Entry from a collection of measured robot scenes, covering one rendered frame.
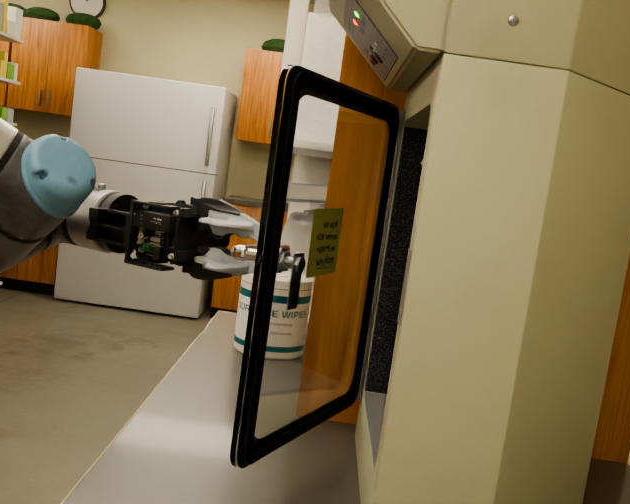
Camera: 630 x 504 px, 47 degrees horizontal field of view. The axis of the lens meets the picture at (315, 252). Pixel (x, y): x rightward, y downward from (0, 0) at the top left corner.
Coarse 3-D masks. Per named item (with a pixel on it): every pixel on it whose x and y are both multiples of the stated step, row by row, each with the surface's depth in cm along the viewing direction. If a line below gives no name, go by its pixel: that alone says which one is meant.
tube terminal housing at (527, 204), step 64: (512, 0) 62; (576, 0) 62; (448, 64) 63; (512, 64) 63; (576, 64) 64; (448, 128) 64; (512, 128) 64; (576, 128) 66; (448, 192) 64; (512, 192) 64; (576, 192) 68; (448, 256) 65; (512, 256) 65; (576, 256) 70; (448, 320) 66; (512, 320) 66; (576, 320) 72; (448, 384) 66; (512, 384) 66; (576, 384) 75; (384, 448) 67; (448, 448) 67; (512, 448) 68; (576, 448) 78
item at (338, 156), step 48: (336, 144) 79; (384, 144) 91; (288, 192) 71; (336, 192) 81; (288, 240) 73; (336, 240) 83; (288, 288) 75; (336, 288) 86; (288, 336) 77; (336, 336) 88; (240, 384) 70; (288, 384) 79; (336, 384) 91
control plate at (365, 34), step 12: (348, 0) 76; (348, 12) 81; (360, 12) 74; (348, 24) 87; (360, 24) 79; (372, 24) 73; (360, 36) 85; (372, 36) 77; (360, 48) 91; (384, 48) 76; (384, 60) 81; (396, 60) 75; (384, 72) 87
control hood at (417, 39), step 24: (336, 0) 83; (360, 0) 71; (384, 0) 63; (408, 0) 63; (432, 0) 63; (384, 24) 68; (408, 24) 63; (432, 24) 63; (408, 48) 65; (432, 48) 63; (408, 72) 77
